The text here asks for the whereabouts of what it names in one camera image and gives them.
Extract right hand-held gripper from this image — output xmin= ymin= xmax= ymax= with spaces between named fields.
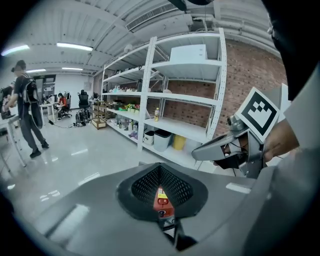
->
xmin=191 ymin=86 xmax=281 ymax=179

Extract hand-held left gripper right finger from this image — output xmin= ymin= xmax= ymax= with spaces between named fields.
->
xmin=159 ymin=162 xmax=256 ymax=245

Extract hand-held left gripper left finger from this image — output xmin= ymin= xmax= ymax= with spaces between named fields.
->
xmin=33 ymin=162 xmax=176 ymax=256

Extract person's right hand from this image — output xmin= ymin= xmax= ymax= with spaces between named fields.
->
xmin=263 ymin=119 xmax=300 ymax=162

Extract yellow bucket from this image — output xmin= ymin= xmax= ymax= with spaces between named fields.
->
xmin=171 ymin=134 xmax=187 ymax=151

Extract white bin with black lid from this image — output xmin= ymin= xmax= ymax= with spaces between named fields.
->
xmin=153 ymin=128 xmax=173 ymax=153

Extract white metal shelving unit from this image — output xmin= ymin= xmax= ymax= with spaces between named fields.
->
xmin=138 ymin=27 xmax=228 ymax=174
xmin=100 ymin=53 xmax=151 ymax=146

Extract small white bucket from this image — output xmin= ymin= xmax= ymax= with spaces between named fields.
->
xmin=143 ymin=130 xmax=155 ymax=146

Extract potted flowers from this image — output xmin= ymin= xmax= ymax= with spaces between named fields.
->
xmin=124 ymin=102 xmax=141 ymax=115

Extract wooden cart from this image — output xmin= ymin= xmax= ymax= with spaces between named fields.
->
xmin=91 ymin=99 xmax=107 ymax=131

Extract pile of equipment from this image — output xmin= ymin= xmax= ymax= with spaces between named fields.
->
xmin=74 ymin=108 xmax=92 ymax=127

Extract white box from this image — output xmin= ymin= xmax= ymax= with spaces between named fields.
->
xmin=169 ymin=44 xmax=208 ymax=65

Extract black office chair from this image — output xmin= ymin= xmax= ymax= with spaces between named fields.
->
xmin=76 ymin=89 xmax=91 ymax=110

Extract rectangular white table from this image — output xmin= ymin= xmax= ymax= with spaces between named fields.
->
xmin=39 ymin=102 xmax=60 ymax=124
xmin=0 ymin=113 xmax=28 ymax=174

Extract person's black top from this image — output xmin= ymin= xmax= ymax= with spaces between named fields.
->
xmin=261 ymin=0 xmax=320 ymax=102

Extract ceiling air vent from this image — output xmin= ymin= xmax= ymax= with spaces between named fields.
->
xmin=124 ymin=1 xmax=194 ymax=33

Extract black head-worn camera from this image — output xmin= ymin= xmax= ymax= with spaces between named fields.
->
xmin=167 ymin=0 xmax=216 ymax=11

